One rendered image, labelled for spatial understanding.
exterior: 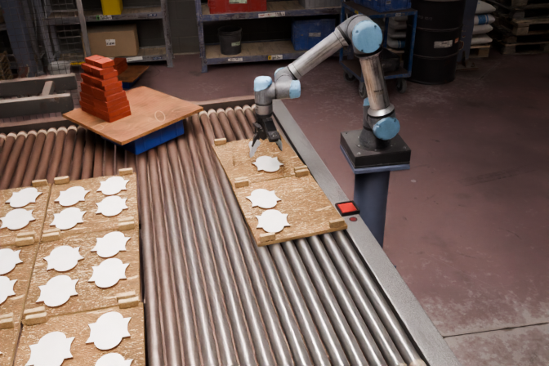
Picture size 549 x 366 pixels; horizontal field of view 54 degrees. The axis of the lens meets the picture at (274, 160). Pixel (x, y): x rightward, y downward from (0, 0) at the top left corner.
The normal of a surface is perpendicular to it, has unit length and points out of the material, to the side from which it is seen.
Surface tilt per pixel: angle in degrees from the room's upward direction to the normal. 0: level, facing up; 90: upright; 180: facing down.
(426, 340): 0
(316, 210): 0
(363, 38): 83
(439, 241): 0
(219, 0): 90
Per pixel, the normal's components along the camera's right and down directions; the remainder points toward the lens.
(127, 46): 0.15, 0.48
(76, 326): -0.02, -0.88
